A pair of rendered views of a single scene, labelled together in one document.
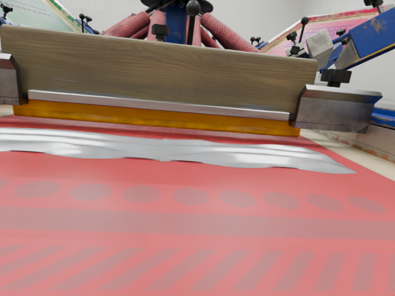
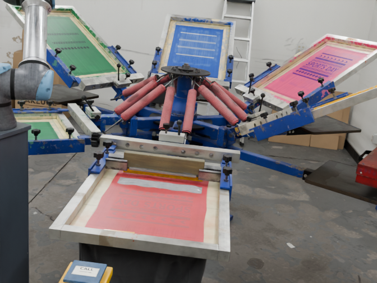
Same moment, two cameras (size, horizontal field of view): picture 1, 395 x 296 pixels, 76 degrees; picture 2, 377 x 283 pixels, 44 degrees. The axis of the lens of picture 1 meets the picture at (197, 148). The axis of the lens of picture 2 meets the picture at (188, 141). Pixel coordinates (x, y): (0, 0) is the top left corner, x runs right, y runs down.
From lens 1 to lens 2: 1.75 m
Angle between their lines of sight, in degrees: 9
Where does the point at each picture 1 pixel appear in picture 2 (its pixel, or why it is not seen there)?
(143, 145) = (156, 185)
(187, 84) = (168, 167)
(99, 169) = (148, 189)
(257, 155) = (179, 188)
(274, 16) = not seen: outside the picture
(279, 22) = not seen: outside the picture
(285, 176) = (182, 192)
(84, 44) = (143, 156)
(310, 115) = (202, 176)
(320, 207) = (181, 197)
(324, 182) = (189, 194)
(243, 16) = not seen: outside the picture
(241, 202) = (169, 196)
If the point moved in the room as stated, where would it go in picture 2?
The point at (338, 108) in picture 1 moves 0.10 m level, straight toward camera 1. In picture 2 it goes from (210, 175) to (196, 181)
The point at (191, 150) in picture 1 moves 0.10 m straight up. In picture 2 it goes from (166, 186) to (168, 164)
